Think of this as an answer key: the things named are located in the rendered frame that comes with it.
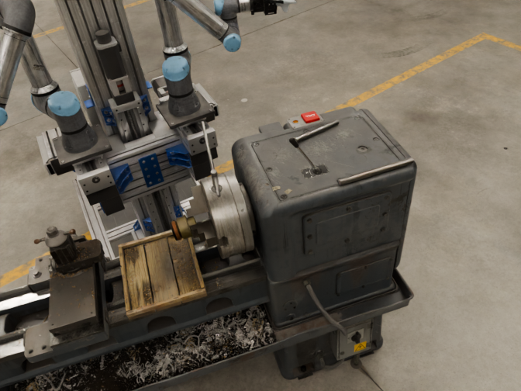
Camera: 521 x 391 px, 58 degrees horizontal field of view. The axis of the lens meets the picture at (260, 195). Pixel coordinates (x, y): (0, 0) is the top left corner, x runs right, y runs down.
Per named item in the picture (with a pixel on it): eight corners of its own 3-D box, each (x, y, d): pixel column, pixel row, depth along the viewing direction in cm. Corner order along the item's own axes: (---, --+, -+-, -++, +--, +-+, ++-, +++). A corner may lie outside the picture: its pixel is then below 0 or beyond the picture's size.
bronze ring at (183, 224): (190, 206, 178) (167, 215, 176) (195, 223, 171) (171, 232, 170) (196, 223, 184) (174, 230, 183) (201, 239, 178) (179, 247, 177)
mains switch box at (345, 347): (363, 349, 250) (375, 249, 194) (378, 378, 238) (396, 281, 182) (303, 370, 245) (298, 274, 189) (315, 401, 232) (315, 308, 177)
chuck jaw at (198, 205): (215, 208, 181) (207, 178, 180) (216, 209, 176) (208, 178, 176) (188, 216, 180) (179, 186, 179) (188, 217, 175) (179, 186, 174)
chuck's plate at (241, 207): (234, 206, 203) (226, 153, 179) (257, 265, 182) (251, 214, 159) (226, 209, 202) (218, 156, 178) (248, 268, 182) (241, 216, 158)
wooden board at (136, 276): (189, 231, 205) (188, 224, 202) (207, 296, 179) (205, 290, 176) (120, 250, 200) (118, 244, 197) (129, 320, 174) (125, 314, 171)
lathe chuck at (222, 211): (226, 209, 202) (218, 156, 178) (248, 268, 182) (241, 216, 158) (206, 215, 201) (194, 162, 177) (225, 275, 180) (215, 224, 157)
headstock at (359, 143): (357, 171, 224) (363, 99, 197) (410, 240, 190) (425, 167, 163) (238, 204, 214) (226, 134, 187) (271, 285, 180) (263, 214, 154)
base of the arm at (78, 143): (60, 140, 212) (52, 121, 205) (94, 129, 216) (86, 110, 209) (67, 157, 202) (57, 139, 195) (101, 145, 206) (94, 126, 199)
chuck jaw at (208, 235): (219, 216, 175) (225, 234, 165) (221, 226, 178) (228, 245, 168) (190, 224, 173) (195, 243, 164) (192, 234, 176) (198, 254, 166)
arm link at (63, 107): (68, 136, 196) (55, 108, 187) (51, 125, 203) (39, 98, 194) (92, 122, 202) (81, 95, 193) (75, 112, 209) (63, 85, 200)
